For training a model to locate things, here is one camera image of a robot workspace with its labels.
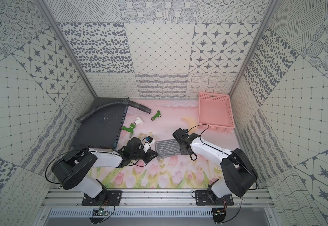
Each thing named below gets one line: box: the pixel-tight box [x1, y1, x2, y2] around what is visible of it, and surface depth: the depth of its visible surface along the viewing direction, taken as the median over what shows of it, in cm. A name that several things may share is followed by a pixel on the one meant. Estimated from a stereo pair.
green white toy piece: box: [121, 116, 144, 138], surface depth 103 cm
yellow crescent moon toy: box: [180, 117, 198, 133], surface depth 109 cm
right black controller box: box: [212, 208, 226, 224], surface depth 73 cm
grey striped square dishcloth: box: [154, 138, 181, 159], surface depth 92 cm
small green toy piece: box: [150, 110, 162, 122], surface depth 110 cm
